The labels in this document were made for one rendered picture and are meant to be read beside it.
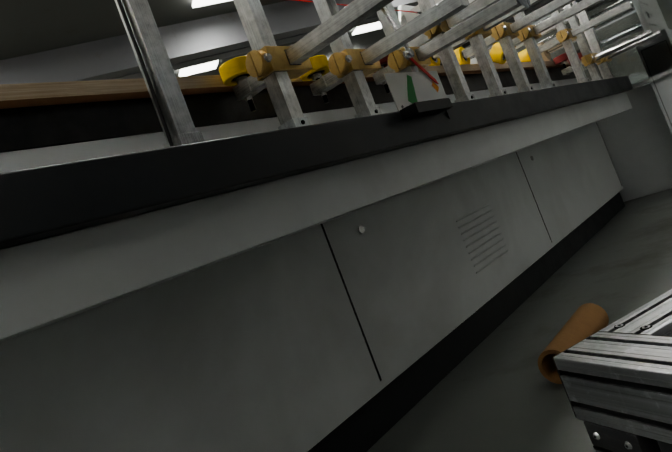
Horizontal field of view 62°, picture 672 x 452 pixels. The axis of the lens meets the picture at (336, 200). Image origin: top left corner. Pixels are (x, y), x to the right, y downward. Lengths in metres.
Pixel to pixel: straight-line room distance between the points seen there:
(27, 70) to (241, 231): 6.72
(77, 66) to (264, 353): 6.57
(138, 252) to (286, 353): 0.49
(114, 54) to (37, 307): 6.88
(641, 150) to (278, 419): 3.05
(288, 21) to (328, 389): 7.11
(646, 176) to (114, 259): 3.38
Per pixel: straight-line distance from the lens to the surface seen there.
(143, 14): 0.98
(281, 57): 1.12
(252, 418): 1.15
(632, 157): 3.83
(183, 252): 0.86
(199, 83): 1.23
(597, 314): 1.58
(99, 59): 7.55
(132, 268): 0.82
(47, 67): 7.55
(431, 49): 1.52
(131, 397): 1.02
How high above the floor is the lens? 0.51
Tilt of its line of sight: 2 degrees up
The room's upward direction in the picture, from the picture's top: 21 degrees counter-clockwise
